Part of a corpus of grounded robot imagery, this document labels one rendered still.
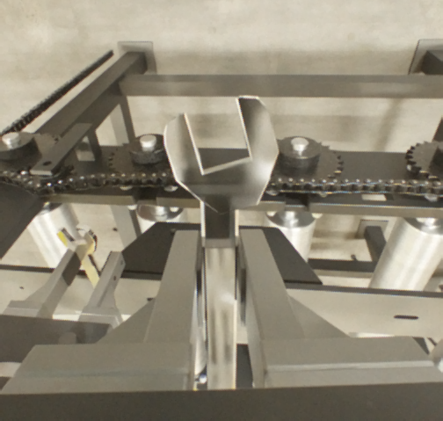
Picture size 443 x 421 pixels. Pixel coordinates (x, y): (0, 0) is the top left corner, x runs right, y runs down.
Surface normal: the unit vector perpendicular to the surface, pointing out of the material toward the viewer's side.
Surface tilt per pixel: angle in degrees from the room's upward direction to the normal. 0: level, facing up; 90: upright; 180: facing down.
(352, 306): 0
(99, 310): 90
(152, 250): 90
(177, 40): 0
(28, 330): 90
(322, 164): 90
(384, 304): 0
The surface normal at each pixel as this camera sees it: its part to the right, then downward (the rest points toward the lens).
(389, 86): -0.10, 0.63
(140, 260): -0.04, -0.77
